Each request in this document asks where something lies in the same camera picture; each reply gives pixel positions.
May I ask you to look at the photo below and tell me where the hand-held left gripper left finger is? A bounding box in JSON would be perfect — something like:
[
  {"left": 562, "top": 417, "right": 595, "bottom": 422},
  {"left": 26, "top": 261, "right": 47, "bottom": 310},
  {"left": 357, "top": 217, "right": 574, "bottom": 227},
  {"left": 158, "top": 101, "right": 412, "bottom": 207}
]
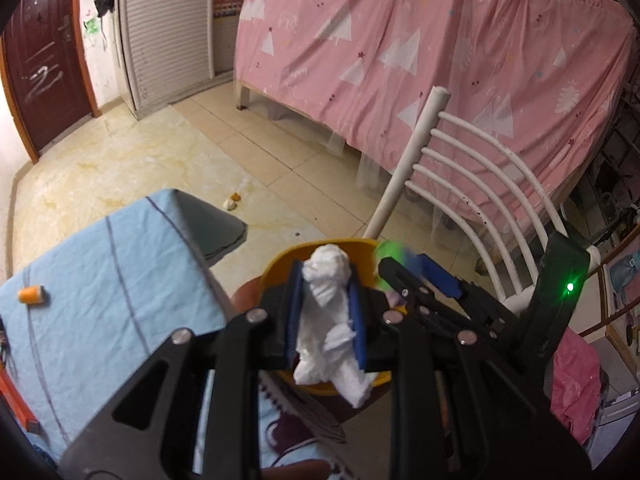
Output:
[{"left": 57, "top": 260, "right": 306, "bottom": 480}]

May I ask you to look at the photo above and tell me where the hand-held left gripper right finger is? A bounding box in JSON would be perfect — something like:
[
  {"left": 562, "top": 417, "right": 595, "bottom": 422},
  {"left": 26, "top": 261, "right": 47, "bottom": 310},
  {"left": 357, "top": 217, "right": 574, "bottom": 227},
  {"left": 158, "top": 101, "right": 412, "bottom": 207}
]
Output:
[{"left": 347, "top": 280, "right": 591, "bottom": 480}]

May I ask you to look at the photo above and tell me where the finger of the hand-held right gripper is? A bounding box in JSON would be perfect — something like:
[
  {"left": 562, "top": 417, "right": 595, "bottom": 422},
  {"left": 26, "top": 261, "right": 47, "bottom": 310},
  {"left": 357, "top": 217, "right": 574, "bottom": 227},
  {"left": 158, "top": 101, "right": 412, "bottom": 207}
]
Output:
[
  {"left": 377, "top": 256, "right": 481, "bottom": 341},
  {"left": 415, "top": 254, "right": 506, "bottom": 321}
]

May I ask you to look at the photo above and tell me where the green wrapper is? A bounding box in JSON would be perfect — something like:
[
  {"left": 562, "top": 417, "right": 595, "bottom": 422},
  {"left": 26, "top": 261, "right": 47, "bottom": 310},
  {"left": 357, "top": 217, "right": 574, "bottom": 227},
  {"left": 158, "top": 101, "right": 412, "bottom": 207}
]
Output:
[{"left": 375, "top": 241, "right": 416, "bottom": 291}]

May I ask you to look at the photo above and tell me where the white tissue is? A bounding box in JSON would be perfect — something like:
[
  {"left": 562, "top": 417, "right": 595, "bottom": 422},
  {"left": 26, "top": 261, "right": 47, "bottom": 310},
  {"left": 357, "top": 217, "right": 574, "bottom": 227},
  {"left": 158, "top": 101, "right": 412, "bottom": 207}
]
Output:
[{"left": 292, "top": 244, "right": 373, "bottom": 408}]

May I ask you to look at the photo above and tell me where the colourful drawing board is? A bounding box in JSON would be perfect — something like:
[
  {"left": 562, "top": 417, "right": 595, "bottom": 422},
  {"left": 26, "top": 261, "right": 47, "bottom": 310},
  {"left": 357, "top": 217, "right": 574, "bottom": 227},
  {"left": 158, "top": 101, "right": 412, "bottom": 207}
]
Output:
[{"left": 600, "top": 250, "right": 640, "bottom": 356}]

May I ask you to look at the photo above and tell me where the pink plastic bag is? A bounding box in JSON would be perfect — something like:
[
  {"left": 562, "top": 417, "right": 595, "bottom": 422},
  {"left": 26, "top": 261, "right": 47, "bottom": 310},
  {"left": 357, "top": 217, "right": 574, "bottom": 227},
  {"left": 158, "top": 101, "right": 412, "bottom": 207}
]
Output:
[{"left": 547, "top": 332, "right": 603, "bottom": 446}]

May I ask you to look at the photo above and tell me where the white orange crumpled scrap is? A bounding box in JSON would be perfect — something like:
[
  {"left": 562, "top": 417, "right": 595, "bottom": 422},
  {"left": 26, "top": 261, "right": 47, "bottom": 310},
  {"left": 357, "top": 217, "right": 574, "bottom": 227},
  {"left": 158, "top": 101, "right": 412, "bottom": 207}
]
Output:
[{"left": 223, "top": 177, "right": 251, "bottom": 211}]

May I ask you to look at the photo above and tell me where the white metal chair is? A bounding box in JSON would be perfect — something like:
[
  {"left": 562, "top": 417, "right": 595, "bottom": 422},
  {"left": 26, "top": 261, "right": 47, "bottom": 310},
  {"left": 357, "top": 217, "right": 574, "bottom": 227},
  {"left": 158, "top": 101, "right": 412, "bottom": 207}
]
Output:
[{"left": 362, "top": 86, "right": 601, "bottom": 321}]

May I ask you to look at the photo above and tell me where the blue printed bed sheet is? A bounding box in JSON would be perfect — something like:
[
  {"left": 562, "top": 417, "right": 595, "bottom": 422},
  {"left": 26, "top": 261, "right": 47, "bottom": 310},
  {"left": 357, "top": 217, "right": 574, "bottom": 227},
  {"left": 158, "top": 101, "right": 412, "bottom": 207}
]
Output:
[{"left": 0, "top": 188, "right": 351, "bottom": 480}]

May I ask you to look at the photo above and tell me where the pink tree print curtain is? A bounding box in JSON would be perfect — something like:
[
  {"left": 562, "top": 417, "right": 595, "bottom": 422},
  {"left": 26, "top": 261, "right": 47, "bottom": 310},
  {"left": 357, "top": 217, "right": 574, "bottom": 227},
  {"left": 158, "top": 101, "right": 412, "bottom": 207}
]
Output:
[{"left": 235, "top": 0, "right": 636, "bottom": 241}]

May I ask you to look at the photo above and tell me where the flat orange box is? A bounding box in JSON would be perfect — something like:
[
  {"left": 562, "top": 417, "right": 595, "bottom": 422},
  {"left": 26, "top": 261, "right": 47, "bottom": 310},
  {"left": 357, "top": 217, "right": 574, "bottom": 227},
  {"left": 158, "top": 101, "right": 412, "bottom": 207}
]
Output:
[{"left": 0, "top": 360, "right": 41, "bottom": 433}]

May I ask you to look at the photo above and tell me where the dark red door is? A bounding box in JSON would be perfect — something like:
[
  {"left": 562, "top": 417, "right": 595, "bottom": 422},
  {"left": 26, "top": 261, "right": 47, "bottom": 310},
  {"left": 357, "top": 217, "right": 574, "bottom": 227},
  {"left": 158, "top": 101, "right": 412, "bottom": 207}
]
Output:
[{"left": 0, "top": 0, "right": 101, "bottom": 161}]

